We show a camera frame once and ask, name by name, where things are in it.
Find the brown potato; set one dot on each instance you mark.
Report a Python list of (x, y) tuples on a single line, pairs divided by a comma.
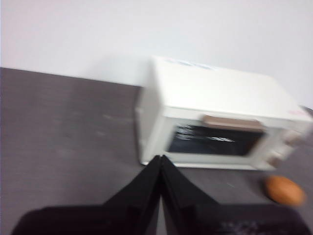
[(284, 191)]

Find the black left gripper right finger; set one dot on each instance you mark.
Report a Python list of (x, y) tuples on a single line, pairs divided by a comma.
[(207, 218)]

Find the beige oven knob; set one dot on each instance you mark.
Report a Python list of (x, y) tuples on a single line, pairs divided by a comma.
[(275, 159), (293, 137)]

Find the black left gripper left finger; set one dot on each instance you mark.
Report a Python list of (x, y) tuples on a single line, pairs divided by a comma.
[(117, 215)]

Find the white Toshiba toaster oven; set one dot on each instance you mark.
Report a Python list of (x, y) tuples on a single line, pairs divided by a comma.
[(215, 90)]

